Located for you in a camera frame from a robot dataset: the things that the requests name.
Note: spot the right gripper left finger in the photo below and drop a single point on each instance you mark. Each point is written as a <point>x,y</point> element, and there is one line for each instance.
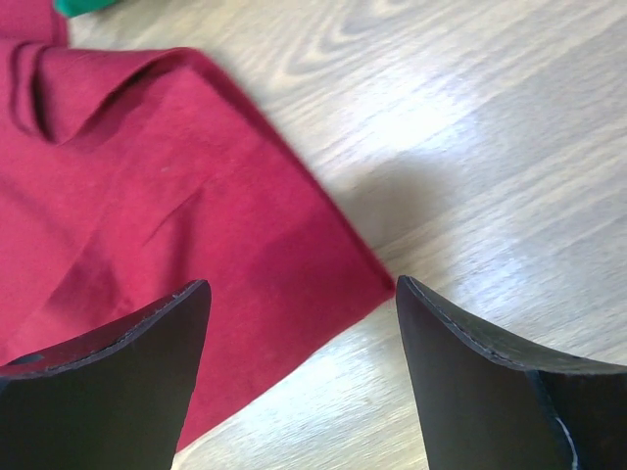
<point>115,397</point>

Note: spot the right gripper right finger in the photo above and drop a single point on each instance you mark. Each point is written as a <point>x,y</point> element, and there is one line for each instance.
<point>489,399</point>

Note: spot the dark red t shirt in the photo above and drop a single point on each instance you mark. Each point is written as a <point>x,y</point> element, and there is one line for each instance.
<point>126,175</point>

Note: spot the green folded t shirt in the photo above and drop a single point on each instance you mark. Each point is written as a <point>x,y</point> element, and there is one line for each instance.
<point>75,8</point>

